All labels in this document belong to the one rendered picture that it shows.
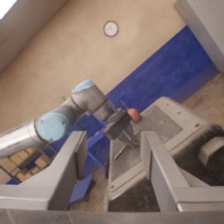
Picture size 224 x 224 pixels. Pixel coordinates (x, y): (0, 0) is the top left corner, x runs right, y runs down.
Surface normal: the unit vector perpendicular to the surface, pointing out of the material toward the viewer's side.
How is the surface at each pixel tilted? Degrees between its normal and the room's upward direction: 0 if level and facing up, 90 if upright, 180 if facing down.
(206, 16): 90
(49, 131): 91
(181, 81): 90
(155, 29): 90
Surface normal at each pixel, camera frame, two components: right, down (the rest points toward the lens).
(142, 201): -0.02, 0.26
